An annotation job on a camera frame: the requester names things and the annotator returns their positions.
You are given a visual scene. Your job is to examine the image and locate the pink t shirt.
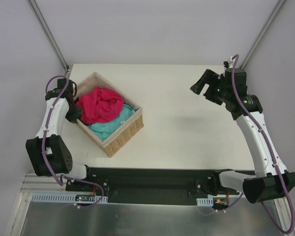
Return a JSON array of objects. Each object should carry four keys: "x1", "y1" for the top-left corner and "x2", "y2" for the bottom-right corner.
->
[{"x1": 76, "y1": 86, "x2": 124, "y2": 125}]

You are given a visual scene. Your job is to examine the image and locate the wicker laundry basket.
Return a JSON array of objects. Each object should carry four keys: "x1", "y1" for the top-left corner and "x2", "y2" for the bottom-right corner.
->
[{"x1": 75, "y1": 72, "x2": 144, "y2": 157}]

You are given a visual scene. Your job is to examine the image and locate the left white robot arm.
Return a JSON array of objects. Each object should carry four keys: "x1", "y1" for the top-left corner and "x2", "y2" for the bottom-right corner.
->
[{"x1": 26, "y1": 76, "x2": 94, "y2": 191}]

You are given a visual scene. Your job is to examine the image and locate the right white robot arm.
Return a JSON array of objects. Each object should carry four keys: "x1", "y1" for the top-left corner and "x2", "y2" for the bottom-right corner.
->
[{"x1": 190, "y1": 68, "x2": 295, "y2": 204}]

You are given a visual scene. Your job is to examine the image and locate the teal t shirt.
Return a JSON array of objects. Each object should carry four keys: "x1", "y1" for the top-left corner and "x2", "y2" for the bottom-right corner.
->
[{"x1": 88, "y1": 104, "x2": 135, "y2": 141}]

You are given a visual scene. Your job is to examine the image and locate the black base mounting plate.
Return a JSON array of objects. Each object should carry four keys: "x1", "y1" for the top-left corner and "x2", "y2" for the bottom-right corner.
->
[{"x1": 63, "y1": 165, "x2": 240, "y2": 205}]

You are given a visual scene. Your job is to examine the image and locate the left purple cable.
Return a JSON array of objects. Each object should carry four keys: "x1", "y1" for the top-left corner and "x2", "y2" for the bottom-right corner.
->
[{"x1": 40, "y1": 75, "x2": 104, "y2": 209}]

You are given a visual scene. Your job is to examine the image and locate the aluminium front rail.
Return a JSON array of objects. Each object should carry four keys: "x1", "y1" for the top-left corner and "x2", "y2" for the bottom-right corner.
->
[{"x1": 21, "y1": 172, "x2": 288, "y2": 197}]

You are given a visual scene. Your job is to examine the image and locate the left slotted cable duct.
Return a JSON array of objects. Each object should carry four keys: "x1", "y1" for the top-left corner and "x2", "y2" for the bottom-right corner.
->
[{"x1": 31, "y1": 193, "x2": 108, "y2": 204}]

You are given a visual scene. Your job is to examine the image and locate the slotted cable duct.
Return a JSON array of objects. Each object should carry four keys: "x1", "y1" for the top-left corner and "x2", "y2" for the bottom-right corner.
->
[
  {"x1": 31, "y1": 193, "x2": 108, "y2": 204},
  {"x1": 196, "y1": 197, "x2": 214, "y2": 207}
]

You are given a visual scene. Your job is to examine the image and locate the right aluminium frame post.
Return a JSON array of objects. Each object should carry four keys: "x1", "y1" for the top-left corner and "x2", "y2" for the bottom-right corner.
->
[{"x1": 240, "y1": 0, "x2": 288, "y2": 69}]

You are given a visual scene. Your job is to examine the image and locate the aluminium frame post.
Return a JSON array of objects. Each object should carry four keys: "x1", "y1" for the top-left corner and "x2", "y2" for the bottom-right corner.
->
[
  {"x1": 240, "y1": 0, "x2": 288, "y2": 69},
  {"x1": 27, "y1": 0, "x2": 70, "y2": 73}
]

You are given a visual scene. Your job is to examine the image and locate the right slotted cable duct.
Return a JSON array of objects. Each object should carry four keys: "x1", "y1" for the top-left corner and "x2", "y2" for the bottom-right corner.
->
[{"x1": 196, "y1": 197, "x2": 214, "y2": 207}]

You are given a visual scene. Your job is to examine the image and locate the left aluminium frame post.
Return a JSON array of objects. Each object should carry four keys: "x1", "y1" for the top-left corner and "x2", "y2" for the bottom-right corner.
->
[{"x1": 27, "y1": 0, "x2": 70, "y2": 73}]

